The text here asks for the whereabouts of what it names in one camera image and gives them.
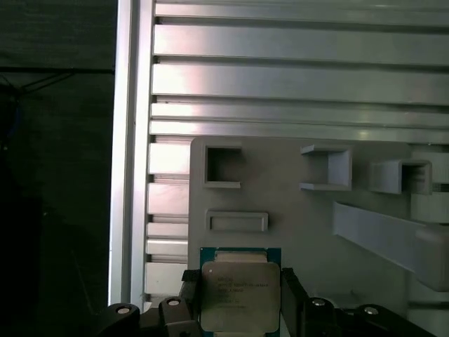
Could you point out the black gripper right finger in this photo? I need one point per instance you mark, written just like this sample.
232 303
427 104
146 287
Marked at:
293 309

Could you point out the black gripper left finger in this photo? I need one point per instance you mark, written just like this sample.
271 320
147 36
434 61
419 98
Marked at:
191 305

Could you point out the silver CPU green edge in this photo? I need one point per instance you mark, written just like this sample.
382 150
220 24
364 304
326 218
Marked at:
238 291

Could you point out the grey parts rack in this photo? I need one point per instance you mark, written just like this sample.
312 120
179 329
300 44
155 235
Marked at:
301 231

